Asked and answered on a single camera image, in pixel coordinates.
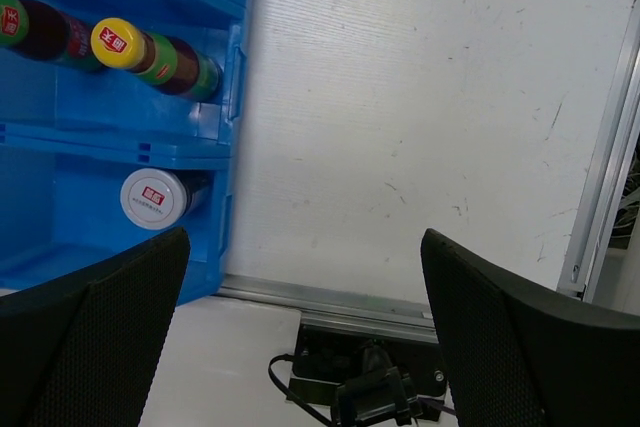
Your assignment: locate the white-lid dark spice jar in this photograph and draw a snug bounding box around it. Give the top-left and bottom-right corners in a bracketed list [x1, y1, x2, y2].
[120, 168, 212, 231]

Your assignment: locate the aluminium frame rail front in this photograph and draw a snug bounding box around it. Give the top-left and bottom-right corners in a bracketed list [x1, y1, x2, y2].
[218, 274, 437, 344]

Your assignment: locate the blue front storage bin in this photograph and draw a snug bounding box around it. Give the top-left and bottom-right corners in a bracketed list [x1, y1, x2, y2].
[1, 128, 234, 303]

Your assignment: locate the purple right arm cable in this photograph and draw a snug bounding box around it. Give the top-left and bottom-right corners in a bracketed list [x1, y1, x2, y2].
[417, 395, 459, 418]

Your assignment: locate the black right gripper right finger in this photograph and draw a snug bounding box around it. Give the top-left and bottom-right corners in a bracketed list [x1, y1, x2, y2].
[420, 229, 639, 426]

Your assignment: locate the aluminium frame rail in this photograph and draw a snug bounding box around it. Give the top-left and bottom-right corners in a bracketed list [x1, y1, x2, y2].
[557, 0, 639, 303]
[218, 274, 437, 344]

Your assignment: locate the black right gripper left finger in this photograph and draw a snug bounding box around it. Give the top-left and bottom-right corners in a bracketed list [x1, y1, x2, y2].
[1, 227, 190, 426]

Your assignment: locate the blue middle storage bin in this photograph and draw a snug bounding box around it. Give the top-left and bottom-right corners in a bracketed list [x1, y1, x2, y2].
[1, 9, 251, 159]

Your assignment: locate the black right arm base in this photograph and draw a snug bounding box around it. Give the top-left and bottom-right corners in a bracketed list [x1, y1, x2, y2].
[268, 325, 448, 426]

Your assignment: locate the aluminium frame rail right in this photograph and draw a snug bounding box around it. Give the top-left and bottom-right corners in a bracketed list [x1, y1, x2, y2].
[557, 0, 639, 303]

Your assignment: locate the yellow-cap sauce bottle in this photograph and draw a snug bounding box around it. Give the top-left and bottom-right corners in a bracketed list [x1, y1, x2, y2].
[1, 0, 104, 73]
[91, 17, 222, 102]

